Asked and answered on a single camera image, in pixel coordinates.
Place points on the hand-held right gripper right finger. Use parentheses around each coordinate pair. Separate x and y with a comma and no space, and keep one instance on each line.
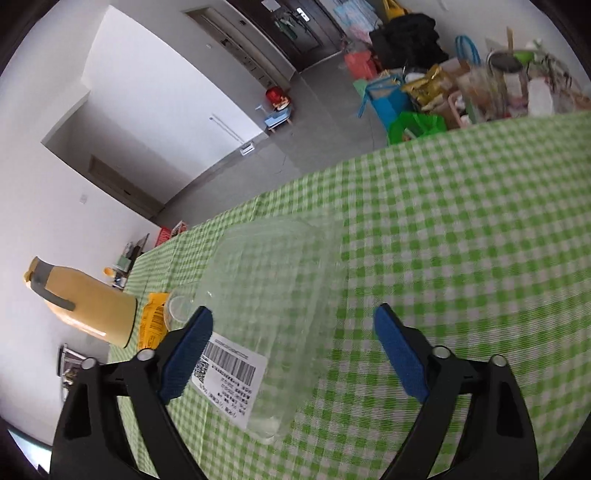
(399,355)

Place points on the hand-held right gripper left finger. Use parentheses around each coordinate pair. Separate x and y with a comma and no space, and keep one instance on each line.
(187,355)

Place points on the clear plastic container with label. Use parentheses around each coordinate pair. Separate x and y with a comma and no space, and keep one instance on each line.
(277,300)

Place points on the small clear plastic cup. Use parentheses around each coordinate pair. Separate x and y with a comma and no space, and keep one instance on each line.
(178,309)

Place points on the orange snack packet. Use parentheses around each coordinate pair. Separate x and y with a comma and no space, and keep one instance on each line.
(152,323)

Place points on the yellow thermos jug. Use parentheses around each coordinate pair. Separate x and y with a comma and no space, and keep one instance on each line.
(92,304)

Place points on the low side table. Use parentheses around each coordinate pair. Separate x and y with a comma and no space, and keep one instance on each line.
(129,263)

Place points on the green checked tablecloth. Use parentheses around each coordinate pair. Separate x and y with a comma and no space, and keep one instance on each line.
(461,230)

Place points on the green plastic bag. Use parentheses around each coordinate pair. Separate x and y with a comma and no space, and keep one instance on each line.
(415,127)

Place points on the blue bag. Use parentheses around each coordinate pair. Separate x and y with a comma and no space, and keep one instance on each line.
(385,104)

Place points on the blue stool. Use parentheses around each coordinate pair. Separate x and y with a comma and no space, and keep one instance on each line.
(277,120)

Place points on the gold snack packets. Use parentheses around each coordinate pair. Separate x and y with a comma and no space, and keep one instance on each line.
(427,85)

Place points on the red toy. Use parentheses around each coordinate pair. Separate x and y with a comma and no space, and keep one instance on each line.
(277,98)

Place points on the red bag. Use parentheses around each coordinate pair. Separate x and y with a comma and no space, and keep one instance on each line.
(360,64)

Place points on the jar with black lid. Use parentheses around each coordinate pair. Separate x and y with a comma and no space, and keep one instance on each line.
(508,74)

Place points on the black bag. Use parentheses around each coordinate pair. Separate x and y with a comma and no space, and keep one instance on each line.
(408,41)

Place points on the dark entrance door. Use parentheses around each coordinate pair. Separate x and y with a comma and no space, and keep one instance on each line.
(295,37)

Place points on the pastel patterned bag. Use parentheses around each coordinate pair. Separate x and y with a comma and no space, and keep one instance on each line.
(358,16)

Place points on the yellow bag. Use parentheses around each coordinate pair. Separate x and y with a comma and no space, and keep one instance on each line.
(395,9)

